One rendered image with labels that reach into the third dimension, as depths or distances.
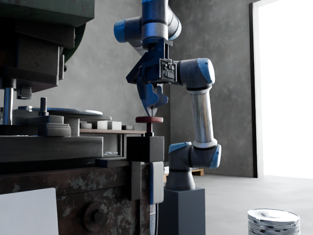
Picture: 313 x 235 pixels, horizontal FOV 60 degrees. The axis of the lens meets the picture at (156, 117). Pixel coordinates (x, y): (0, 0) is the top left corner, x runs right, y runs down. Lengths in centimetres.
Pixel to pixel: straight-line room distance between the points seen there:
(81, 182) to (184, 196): 72
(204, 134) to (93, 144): 65
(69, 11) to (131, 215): 61
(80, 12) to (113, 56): 465
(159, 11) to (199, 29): 563
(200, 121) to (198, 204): 42
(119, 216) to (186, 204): 59
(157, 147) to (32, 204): 33
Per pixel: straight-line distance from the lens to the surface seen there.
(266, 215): 186
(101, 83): 521
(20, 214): 64
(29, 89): 92
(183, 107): 624
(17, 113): 85
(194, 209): 140
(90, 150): 77
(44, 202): 66
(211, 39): 614
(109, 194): 78
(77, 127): 96
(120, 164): 78
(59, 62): 96
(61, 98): 475
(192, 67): 121
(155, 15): 80
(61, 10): 84
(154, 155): 75
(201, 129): 128
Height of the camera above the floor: 70
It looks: 5 degrees up
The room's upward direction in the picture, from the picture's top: straight up
